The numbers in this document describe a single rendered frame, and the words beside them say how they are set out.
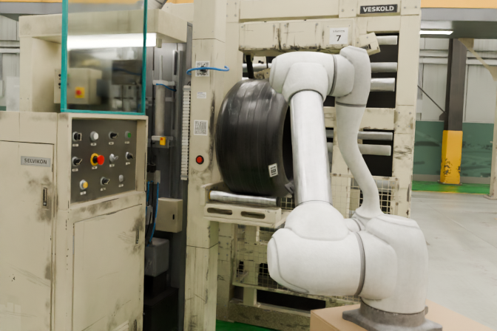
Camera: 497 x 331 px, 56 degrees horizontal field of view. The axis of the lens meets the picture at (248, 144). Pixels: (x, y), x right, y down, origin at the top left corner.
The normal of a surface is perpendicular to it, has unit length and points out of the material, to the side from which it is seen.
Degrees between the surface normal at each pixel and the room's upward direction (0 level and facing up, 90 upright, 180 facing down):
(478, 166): 90
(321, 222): 51
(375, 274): 91
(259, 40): 90
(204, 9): 90
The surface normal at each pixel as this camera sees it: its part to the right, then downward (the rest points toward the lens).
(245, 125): -0.33, -0.17
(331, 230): 0.16, -0.61
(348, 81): 0.20, 0.27
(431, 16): -0.10, 0.05
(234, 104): -0.27, -0.51
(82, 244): 0.94, 0.05
